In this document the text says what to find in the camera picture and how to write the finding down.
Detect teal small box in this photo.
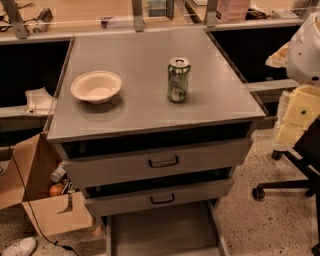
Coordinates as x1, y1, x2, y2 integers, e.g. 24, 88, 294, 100
147, 0, 166, 17

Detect brown cardboard box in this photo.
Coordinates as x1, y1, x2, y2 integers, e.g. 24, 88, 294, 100
0, 133, 93, 236

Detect white plastic bracket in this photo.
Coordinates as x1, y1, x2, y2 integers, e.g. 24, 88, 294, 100
24, 87, 57, 116

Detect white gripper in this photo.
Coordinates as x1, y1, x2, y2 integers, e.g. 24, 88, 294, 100
265, 33, 320, 151

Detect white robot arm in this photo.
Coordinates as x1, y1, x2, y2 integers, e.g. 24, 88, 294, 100
265, 12, 320, 152

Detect grey drawer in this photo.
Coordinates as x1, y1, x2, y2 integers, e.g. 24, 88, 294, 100
84, 178, 234, 217
106, 200, 230, 256
62, 138, 252, 188

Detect white paper bowl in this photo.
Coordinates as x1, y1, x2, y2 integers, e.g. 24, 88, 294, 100
70, 71, 122, 104

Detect pink plastic container stack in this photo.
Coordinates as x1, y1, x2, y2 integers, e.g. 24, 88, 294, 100
217, 0, 251, 22

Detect green soda can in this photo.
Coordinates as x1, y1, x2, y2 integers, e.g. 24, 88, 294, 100
167, 57, 191, 103

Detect white bottle in box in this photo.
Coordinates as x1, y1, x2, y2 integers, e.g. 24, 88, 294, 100
50, 166, 66, 183

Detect orange fruit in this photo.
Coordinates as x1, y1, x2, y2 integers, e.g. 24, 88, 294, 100
49, 183, 63, 197

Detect grey top drawer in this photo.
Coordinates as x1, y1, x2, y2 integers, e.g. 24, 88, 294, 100
62, 138, 252, 188

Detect black white handheld tool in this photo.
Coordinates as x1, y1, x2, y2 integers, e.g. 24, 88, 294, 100
32, 8, 53, 33

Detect grey bottom drawer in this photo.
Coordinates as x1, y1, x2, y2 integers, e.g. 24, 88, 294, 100
106, 200, 230, 256

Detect black floor cable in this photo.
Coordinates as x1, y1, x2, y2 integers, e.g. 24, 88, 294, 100
0, 126, 80, 256

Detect white sneaker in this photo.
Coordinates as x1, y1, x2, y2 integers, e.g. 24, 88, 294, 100
1, 237, 37, 256

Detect black office chair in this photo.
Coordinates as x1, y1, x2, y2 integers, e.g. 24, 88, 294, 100
252, 119, 320, 256

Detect grey middle drawer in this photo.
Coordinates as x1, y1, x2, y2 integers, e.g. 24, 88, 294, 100
84, 178, 234, 217

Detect grey drawer cabinet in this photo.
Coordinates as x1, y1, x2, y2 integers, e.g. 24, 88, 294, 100
46, 27, 267, 256

